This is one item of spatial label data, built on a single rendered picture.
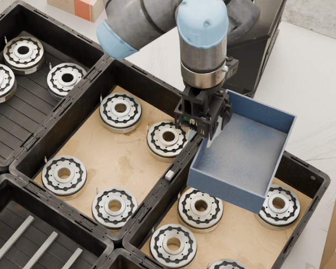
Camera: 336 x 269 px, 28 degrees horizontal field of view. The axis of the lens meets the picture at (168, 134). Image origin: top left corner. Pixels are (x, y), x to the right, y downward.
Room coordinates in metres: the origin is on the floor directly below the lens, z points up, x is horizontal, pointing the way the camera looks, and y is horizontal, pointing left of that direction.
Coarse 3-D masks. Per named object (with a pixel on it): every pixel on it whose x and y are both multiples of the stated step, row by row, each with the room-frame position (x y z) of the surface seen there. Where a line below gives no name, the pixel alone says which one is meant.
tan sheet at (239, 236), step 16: (176, 208) 0.67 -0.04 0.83; (224, 208) 0.68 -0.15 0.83; (240, 208) 0.69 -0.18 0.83; (304, 208) 0.71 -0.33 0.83; (160, 224) 0.63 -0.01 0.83; (224, 224) 0.64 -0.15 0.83; (240, 224) 0.65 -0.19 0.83; (256, 224) 0.65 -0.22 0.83; (208, 240) 0.60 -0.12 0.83; (224, 240) 0.60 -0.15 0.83; (240, 240) 0.61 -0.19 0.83; (256, 240) 0.61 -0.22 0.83; (272, 240) 0.62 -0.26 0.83; (208, 256) 0.56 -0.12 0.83; (224, 256) 0.57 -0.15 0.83; (240, 256) 0.57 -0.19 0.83; (256, 256) 0.58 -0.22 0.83; (272, 256) 0.58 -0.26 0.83
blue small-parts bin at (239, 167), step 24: (240, 96) 0.79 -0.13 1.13; (240, 120) 0.77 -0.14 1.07; (264, 120) 0.77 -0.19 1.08; (288, 120) 0.75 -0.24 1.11; (216, 144) 0.71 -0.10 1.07; (240, 144) 0.71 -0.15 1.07; (264, 144) 0.72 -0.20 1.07; (192, 168) 0.61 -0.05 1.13; (216, 168) 0.65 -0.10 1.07; (240, 168) 0.66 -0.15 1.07; (264, 168) 0.66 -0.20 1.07; (216, 192) 0.59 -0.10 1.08; (240, 192) 0.58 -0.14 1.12; (264, 192) 0.61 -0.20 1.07
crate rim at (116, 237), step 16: (128, 64) 0.99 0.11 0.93; (96, 80) 0.93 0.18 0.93; (160, 80) 0.95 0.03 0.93; (80, 96) 0.88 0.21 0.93; (64, 112) 0.83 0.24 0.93; (48, 128) 0.78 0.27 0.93; (32, 144) 0.74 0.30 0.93; (192, 144) 0.78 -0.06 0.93; (16, 160) 0.69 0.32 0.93; (176, 160) 0.74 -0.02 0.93; (16, 176) 0.65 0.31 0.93; (48, 192) 0.63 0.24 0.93; (64, 208) 0.59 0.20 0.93; (144, 208) 0.61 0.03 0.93; (96, 224) 0.57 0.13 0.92; (128, 224) 0.57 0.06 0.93; (112, 240) 0.53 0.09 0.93
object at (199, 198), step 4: (196, 196) 0.69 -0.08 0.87; (200, 196) 0.69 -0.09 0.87; (192, 200) 0.68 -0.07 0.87; (196, 200) 0.68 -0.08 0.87; (200, 200) 0.68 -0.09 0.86; (204, 200) 0.68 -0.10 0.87; (208, 200) 0.68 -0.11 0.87; (192, 204) 0.67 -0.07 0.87; (208, 204) 0.67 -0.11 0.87; (192, 208) 0.66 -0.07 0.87; (208, 208) 0.66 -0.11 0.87; (196, 212) 0.65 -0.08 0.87; (200, 212) 0.65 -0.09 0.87; (204, 212) 0.65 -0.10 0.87; (208, 212) 0.65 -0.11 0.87
